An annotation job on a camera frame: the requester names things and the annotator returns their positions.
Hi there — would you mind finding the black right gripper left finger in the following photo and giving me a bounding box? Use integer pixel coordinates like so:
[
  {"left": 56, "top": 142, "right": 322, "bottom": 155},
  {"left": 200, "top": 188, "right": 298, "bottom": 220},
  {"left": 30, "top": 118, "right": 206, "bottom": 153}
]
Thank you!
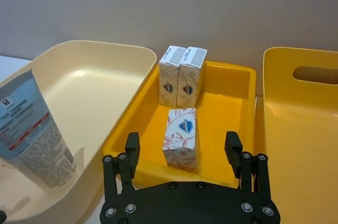
[{"left": 101, "top": 132, "right": 141, "bottom": 219}]

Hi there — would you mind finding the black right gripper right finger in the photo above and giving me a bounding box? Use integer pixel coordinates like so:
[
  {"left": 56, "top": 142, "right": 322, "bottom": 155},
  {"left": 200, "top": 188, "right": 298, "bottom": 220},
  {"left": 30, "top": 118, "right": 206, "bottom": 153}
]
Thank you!
[{"left": 224, "top": 130, "right": 276, "bottom": 216}]

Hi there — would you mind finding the orange-yellow plastic tray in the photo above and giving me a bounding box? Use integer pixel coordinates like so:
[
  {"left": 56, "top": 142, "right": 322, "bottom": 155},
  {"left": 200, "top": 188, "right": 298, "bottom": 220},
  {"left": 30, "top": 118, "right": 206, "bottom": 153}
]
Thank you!
[{"left": 102, "top": 60, "right": 257, "bottom": 191}]

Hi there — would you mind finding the white box with red swirls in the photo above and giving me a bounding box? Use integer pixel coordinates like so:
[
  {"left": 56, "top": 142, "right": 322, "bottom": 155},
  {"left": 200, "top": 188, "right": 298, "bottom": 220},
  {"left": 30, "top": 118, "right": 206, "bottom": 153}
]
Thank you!
[{"left": 162, "top": 107, "right": 200, "bottom": 175}]

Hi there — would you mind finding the cream plastic bin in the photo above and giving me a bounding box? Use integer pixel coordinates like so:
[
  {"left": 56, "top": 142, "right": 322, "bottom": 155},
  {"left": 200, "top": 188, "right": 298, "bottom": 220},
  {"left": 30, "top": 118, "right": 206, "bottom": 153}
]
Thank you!
[{"left": 0, "top": 40, "right": 157, "bottom": 224}]

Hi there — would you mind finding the small white patterned box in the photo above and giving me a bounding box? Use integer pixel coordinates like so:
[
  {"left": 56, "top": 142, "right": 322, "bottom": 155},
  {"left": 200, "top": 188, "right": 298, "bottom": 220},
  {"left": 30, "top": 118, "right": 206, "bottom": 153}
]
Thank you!
[
  {"left": 176, "top": 46, "right": 208, "bottom": 109},
  {"left": 158, "top": 45, "right": 189, "bottom": 107}
]

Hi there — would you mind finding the white and blue tube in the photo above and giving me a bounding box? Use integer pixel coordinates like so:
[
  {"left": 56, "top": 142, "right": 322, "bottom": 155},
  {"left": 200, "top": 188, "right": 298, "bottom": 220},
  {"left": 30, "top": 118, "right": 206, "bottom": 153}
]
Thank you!
[{"left": 0, "top": 68, "right": 78, "bottom": 189}]

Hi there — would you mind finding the yellow bin with handle hole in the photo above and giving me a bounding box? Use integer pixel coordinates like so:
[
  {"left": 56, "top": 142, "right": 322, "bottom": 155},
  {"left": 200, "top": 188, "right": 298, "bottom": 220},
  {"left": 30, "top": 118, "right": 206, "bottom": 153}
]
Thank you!
[{"left": 254, "top": 46, "right": 338, "bottom": 224}]

